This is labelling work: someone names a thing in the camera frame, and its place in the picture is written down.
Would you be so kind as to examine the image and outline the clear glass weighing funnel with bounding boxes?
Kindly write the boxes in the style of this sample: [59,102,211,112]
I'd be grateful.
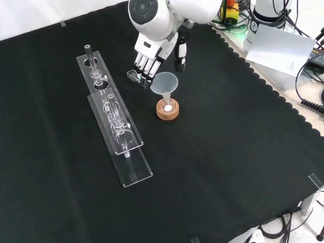
[126,70,141,82]

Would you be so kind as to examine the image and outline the black power adapter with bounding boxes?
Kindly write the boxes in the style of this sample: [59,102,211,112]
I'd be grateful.
[310,47,324,65]

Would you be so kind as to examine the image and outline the clear acrylic funnel stand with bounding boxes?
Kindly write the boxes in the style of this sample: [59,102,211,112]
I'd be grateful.
[76,45,154,188]

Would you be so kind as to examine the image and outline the black coiled cable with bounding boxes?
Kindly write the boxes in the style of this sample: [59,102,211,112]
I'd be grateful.
[295,59,324,113]

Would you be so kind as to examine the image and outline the small glass round-bottom flask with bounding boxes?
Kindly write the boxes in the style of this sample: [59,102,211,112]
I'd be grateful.
[161,97,175,113]

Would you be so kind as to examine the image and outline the white power strip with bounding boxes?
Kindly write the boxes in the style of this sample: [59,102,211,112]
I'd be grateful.
[247,226,265,243]

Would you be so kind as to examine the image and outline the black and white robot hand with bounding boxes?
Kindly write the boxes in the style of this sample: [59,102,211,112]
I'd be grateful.
[133,24,189,89]

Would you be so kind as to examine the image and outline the black cloth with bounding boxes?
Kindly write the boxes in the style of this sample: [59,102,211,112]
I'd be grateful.
[0,0,324,243]

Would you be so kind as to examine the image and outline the cork ring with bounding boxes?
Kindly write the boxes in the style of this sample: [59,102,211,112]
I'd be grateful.
[156,99,181,120]

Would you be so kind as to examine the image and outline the translucent plastic funnel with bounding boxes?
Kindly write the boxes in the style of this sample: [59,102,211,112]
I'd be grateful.
[150,72,179,102]

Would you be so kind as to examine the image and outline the clear acrylic corner bracket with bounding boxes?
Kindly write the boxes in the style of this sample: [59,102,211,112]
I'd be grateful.
[301,173,324,216]

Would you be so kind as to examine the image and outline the yellow stop button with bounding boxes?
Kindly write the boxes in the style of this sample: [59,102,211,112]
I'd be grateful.
[224,0,240,25]

